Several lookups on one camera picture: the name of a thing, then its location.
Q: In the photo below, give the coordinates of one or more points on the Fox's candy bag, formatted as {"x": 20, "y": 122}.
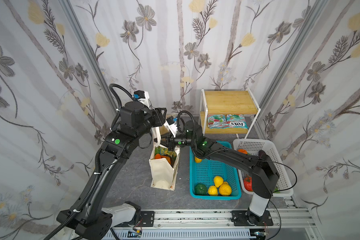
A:
{"x": 237, "y": 121}

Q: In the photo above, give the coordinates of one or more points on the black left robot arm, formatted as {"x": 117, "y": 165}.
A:
{"x": 132, "y": 121}

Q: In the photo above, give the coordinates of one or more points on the green red candy bag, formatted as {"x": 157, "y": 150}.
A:
{"x": 217, "y": 122}

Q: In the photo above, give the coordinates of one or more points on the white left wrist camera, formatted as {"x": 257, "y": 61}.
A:
{"x": 142, "y": 97}

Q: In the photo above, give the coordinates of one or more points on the green snack bag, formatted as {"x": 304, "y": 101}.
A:
{"x": 165, "y": 152}

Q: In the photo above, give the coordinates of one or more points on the green avocado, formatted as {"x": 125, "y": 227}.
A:
{"x": 200, "y": 190}

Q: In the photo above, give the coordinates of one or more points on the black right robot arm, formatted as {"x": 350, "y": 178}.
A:
{"x": 185, "y": 132}

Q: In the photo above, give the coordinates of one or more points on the orange snack bag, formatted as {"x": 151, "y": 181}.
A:
{"x": 168, "y": 158}

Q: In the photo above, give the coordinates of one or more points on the yellow lemon right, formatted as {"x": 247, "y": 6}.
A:
{"x": 218, "y": 181}

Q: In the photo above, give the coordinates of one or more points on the red tomato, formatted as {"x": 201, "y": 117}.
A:
{"x": 248, "y": 184}

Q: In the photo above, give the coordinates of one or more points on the cream floral grocery tote bag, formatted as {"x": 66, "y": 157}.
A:
{"x": 163, "y": 174}

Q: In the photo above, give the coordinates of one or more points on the white wooden two-tier shelf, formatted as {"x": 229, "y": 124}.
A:
{"x": 228, "y": 102}

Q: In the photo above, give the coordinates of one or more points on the large yellow citrus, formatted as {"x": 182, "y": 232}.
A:
{"x": 225, "y": 189}

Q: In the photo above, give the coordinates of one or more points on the aluminium mounting rail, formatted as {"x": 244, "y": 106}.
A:
{"x": 281, "y": 224}

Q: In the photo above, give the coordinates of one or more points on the orange bell pepper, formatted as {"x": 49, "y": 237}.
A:
{"x": 242, "y": 151}

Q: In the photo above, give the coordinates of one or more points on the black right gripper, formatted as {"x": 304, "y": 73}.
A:
{"x": 169, "y": 142}

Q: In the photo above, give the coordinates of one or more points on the yellow lemon middle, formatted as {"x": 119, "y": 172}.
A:
{"x": 213, "y": 191}

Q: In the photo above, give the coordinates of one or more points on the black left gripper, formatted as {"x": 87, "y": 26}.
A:
{"x": 160, "y": 116}

